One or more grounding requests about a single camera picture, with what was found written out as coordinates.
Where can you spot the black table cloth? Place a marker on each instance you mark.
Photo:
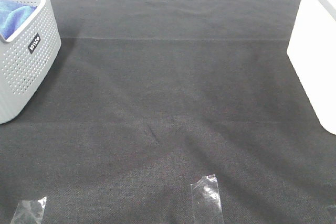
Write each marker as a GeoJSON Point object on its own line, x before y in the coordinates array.
{"type": "Point", "coordinates": [147, 96]}

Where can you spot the grey perforated plastic basket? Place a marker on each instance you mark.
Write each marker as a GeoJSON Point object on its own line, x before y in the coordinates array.
{"type": "Point", "coordinates": [26, 57]}

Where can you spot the clear tape strip centre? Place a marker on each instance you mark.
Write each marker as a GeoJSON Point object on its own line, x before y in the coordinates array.
{"type": "Point", "coordinates": [206, 201]}

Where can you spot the blue microfibre towel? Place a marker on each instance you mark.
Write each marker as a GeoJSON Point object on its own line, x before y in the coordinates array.
{"type": "Point", "coordinates": [13, 15]}

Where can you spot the white plastic basket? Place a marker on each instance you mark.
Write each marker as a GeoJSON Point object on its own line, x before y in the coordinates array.
{"type": "Point", "coordinates": [311, 51]}

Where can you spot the clear tape strip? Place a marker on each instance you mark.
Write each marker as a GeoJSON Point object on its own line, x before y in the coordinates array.
{"type": "Point", "coordinates": [29, 211]}
{"type": "Point", "coordinates": [206, 201]}

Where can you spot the clear tape strip left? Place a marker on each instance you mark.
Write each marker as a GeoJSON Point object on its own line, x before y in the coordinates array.
{"type": "Point", "coordinates": [29, 211]}

